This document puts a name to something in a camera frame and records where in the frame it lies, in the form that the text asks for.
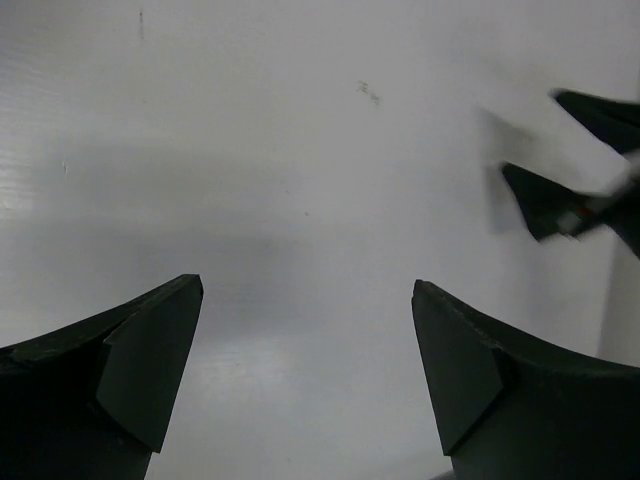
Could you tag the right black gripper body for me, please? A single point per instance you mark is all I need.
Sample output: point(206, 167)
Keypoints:
point(618, 210)

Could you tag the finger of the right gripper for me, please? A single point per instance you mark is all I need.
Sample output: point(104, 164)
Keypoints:
point(548, 208)
point(613, 122)

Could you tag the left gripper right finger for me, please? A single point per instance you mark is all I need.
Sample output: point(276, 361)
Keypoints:
point(509, 405)

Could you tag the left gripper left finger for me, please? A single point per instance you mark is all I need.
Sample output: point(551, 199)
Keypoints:
point(93, 400)

